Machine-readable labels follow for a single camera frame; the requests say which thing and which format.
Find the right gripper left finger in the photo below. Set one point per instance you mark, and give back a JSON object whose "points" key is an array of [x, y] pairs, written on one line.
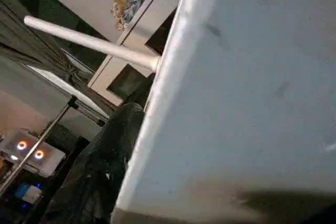
{"points": [[99, 169]]}

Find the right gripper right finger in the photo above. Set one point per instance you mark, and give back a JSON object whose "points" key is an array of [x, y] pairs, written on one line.
{"points": [[294, 211]]}

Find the white plastic table leg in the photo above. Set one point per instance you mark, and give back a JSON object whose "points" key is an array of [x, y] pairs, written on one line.
{"points": [[92, 43]]}

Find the white device with glowing rings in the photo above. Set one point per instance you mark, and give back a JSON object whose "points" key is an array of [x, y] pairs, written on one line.
{"points": [[34, 155]]}

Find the silver stand pole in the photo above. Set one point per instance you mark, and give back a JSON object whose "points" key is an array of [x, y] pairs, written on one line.
{"points": [[34, 150]]}

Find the small blue white box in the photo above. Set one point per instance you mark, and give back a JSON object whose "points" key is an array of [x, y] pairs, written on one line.
{"points": [[27, 192]]}

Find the white flat board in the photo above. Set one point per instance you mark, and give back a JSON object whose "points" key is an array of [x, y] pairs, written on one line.
{"points": [[65, 85]]}

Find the dark backdrop curtain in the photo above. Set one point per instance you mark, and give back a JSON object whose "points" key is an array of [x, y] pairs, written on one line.
{"points": [[31, 43]]}

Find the beige plush toy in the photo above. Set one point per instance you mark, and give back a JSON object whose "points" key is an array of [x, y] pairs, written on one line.
{"points": [[118, 15]]}

